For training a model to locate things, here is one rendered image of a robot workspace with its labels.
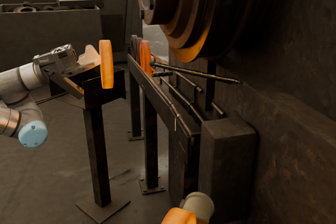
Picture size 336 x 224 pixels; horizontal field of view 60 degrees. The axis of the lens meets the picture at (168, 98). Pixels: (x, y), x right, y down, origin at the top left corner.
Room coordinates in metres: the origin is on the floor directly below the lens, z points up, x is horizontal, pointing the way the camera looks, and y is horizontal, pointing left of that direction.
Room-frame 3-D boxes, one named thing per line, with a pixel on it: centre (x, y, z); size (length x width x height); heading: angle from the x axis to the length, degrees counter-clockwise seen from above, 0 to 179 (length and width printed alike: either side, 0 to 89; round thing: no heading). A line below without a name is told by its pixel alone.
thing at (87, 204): (1.17, 0.35, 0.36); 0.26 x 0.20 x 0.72; 49
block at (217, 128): (0.53, -0.13, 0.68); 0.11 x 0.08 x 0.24; 104
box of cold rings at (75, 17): (3.25, 1.29, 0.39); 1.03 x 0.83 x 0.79; 108
